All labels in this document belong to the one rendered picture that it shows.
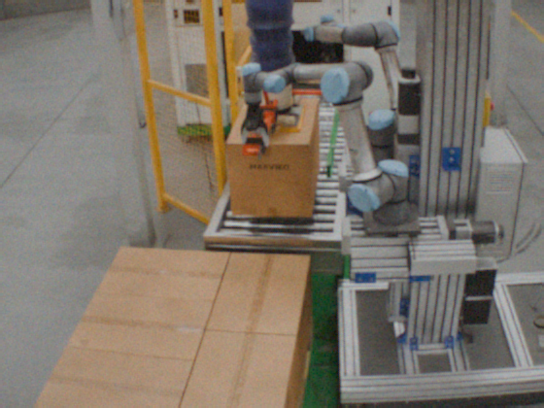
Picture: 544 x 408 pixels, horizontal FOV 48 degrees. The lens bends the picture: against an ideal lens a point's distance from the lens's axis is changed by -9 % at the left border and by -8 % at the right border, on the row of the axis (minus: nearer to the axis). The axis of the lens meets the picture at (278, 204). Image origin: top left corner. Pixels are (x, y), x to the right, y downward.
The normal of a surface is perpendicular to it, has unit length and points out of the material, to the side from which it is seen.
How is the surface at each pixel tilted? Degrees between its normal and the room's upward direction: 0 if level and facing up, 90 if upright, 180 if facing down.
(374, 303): 0
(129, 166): 90
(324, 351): 0
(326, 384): 0
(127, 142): 90
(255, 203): 90
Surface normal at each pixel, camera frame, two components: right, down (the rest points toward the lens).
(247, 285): -0.05, -0.86
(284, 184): -0.13, 0.51
